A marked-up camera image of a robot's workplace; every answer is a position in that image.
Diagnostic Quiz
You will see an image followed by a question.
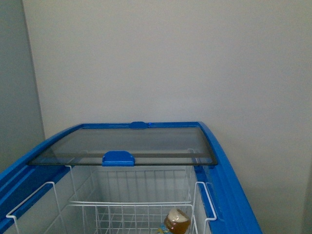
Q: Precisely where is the white blue chest freezer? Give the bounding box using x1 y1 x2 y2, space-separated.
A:
0 122 261 234

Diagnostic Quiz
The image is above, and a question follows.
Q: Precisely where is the white wire freezer basket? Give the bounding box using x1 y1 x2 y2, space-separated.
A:
2 165 216 234

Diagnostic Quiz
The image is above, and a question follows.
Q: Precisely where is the grey cabinet at left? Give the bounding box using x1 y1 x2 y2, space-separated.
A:
0 0 45 171

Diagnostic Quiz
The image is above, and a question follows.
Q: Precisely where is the sliding glass lid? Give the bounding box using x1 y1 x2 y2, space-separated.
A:
28 127 217 167

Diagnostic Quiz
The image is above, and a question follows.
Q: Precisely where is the red cap tea bottle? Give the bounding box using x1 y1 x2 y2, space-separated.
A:
155 208 191 234

